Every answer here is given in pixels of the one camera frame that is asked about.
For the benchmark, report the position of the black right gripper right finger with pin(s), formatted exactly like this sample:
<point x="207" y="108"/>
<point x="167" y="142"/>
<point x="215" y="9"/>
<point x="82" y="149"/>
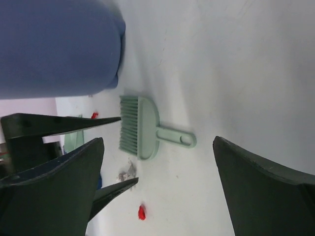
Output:
<point x="264" y="198"/>

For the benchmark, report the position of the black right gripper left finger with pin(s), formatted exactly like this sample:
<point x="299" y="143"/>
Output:
<point x="54" y="198"/>

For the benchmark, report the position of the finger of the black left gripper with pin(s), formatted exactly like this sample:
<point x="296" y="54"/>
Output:
<point x="24" y="133"/>
<point x="105" y="195"/>

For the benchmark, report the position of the light green plastic dustpan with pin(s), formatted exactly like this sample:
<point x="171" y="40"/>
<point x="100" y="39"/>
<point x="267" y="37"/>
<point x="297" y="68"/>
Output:
<point x="73" y="140"/>

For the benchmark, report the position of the light green hand brush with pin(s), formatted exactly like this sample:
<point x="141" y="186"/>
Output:
<point x="141" y="132"/>

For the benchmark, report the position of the small dark blue paper scrap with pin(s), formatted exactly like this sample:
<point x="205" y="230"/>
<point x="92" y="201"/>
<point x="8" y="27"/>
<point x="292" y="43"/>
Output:
<point x="99" y="183"/>

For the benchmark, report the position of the red paper scrap lower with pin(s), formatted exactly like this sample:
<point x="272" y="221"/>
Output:
<point x="142" y="212"/>

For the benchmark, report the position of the red paper scrap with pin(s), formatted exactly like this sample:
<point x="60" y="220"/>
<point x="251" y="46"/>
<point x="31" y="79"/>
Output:
<point x="142" y="212"/>
<point x="94" y="115"/>

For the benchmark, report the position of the red paper scrap upper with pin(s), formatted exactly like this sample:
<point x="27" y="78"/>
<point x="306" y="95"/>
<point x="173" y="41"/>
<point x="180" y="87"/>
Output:
<point x="94" y="115"/>

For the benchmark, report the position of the blue plastic waste bin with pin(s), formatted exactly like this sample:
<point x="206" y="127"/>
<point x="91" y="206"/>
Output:
<point x="56" y="48"/>

